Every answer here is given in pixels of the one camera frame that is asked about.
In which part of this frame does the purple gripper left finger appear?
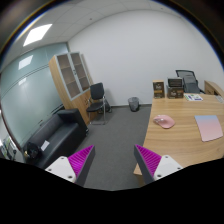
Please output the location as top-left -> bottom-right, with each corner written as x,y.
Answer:
46,145 -> 95,186

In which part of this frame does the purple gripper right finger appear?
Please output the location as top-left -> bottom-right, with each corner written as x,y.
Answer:
134,145 -> 182,184

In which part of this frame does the pink computer mouse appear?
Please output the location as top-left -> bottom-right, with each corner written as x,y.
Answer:
153,115 -> 175,129

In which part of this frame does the pink blue mouse pad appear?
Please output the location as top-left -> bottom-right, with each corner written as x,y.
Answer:
195,115 -> 223,142

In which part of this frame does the black leather sofa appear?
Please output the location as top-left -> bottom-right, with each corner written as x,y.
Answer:
22,109 -> 88,169

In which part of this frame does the black visitor chair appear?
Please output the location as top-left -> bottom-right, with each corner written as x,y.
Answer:
86,82 -> 106,114

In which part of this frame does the black mesh waste bin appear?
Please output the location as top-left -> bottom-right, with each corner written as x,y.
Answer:
128,97 -> 140,112

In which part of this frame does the brown box right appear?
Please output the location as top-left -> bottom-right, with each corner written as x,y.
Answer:
167,86 -> 184,99

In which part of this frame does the brown box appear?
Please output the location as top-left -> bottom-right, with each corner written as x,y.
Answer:
153,80 -> 165,98
167,86 -> 184,99

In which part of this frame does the colourful booklet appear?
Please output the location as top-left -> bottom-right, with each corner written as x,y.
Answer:
184,93 -> 203,101

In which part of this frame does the brown box left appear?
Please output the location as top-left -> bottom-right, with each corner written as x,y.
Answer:
153,80 -> 165,98

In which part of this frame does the black device on box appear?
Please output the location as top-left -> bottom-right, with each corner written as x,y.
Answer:
168,77 -> 183,87

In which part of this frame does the grey mesh office chair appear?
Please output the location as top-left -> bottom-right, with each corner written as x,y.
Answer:
176,70 -> 203,94

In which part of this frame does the wooden glass-door cabinet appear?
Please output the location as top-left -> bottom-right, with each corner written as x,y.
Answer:
49,52 -> 91,124

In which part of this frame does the wooden side cabinet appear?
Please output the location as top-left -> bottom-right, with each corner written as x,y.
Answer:
204,80 -> 224,99

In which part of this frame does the ceiling light panel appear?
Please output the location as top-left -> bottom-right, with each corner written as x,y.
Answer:
23,24 -> 51,46

